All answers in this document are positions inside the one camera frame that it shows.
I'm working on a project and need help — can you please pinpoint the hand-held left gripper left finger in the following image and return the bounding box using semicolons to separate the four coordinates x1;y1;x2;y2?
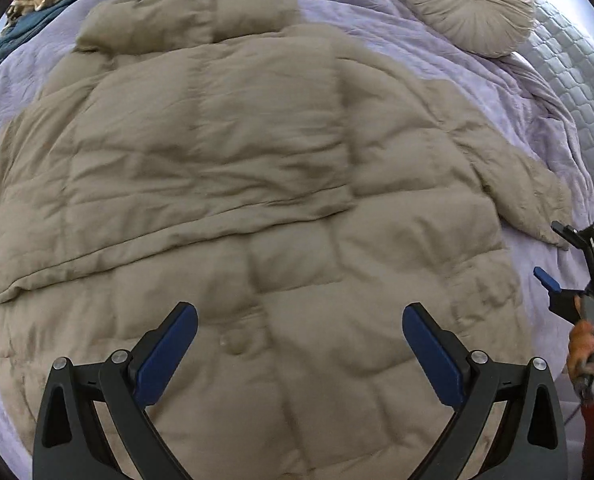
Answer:
32;301;198;480

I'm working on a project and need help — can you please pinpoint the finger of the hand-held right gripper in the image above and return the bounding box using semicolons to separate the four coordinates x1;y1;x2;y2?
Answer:
551;221;592;252
533;267;586;323

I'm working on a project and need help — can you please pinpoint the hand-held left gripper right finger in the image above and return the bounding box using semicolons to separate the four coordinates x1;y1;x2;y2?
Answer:
402;302;565;480

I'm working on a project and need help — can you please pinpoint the beige puffer jacket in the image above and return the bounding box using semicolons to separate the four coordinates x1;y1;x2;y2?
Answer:
0;0;572;480

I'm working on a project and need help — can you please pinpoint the person's right hand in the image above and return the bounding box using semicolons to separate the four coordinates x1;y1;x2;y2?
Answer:
567;310;594;401

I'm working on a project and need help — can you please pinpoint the white quilted mattress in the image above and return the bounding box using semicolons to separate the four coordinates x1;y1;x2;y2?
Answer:
519;0;594;231

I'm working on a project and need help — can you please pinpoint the round beige pleated pillow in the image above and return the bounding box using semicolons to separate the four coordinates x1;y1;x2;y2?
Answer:
401;0;535;58

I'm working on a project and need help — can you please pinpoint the lavender bedspread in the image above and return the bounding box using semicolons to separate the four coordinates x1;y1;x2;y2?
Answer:
0;0;594;480

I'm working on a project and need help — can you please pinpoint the teal garment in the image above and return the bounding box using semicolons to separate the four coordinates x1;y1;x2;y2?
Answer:
0;0;122;73

